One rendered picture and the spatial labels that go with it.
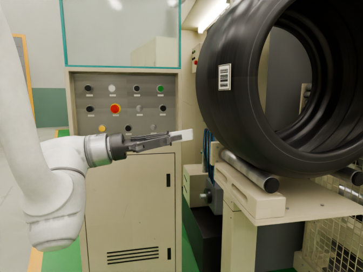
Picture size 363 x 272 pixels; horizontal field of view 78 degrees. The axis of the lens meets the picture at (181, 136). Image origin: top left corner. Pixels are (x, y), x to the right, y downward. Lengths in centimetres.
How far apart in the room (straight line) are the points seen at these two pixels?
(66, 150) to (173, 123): 70
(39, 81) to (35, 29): 171
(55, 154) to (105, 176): 62
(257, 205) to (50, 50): 915
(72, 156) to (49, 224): 17
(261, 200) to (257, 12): 47
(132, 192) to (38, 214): 76
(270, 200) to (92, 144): 50
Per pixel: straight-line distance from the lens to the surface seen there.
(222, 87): 57
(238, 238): 119
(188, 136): 66
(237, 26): 60
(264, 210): 68
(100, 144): 62
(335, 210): 84
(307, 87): 128
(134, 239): 138
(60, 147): 64
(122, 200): 126
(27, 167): 47
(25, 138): 46
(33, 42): 953
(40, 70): 940
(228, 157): 87
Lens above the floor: 114
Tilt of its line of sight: 10 degrees down
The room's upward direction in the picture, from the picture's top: straight up
